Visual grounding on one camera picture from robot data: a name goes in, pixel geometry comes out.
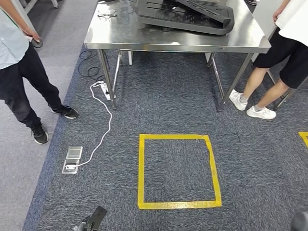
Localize black plastic licence plate bracket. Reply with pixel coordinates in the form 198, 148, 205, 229
177, 0, 231, 28

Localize white power cable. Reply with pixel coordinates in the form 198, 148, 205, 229
72, 80, 113, 168

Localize clear eyeglasses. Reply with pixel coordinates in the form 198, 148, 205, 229
97, 9, 118, 20

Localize person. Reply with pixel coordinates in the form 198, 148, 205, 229
0, 0, 79, 145
229, 0, 308, 121

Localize yellow floor tape outline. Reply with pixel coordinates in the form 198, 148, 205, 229
137, 134, 222, 210

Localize black plastic engine cover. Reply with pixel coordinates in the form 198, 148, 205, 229
134, 0, 235, 36

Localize white power strip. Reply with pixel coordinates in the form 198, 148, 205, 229
100, 82, 116, 101

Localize black floor cable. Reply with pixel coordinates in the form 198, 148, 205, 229
78, 49, 110, 82

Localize stainless steel workbench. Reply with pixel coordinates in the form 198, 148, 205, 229
84, 0, 272, 112

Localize person's left hand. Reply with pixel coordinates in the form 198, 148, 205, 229
23, 27, 42, 42

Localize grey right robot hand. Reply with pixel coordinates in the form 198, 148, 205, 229
290, 211, 308, 231

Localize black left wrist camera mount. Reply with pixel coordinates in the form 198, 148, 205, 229
73, 206, 107, 231

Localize steel floor socket box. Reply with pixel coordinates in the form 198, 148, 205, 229
62, 146, 83, 175

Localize white metal table frame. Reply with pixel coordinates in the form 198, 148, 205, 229
11, 0, 60, 34

